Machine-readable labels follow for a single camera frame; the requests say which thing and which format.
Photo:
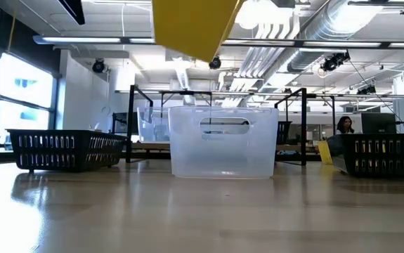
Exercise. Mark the clear plastic bin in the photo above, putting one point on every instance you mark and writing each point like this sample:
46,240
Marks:
222,154
152,126

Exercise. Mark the yellow slotted plastic basket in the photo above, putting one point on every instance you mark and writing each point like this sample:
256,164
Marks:
191,28
324,152

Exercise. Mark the black metal wooden shelf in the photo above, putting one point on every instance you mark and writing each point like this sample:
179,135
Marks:
130,133

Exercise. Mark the person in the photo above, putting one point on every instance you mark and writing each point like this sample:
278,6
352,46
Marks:
344,126

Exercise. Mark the black ceiling spotlight cluster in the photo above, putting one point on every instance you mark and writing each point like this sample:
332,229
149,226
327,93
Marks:
333,62
366,90

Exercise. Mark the black computer monitor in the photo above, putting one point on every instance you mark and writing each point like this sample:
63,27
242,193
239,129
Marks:
379,123

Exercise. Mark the large bright window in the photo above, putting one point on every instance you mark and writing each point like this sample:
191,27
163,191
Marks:
22,81

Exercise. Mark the black background metal frame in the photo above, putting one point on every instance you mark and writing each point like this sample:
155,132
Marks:
333,105
187,92

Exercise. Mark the black round ceiling camera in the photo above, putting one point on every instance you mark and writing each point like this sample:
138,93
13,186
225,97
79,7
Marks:
98,66
215,63

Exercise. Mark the silver ventilation duct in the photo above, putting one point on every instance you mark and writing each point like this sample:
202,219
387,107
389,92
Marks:
328,28

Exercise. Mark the black aluminium rig frame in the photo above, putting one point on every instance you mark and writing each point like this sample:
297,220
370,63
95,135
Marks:
1,157

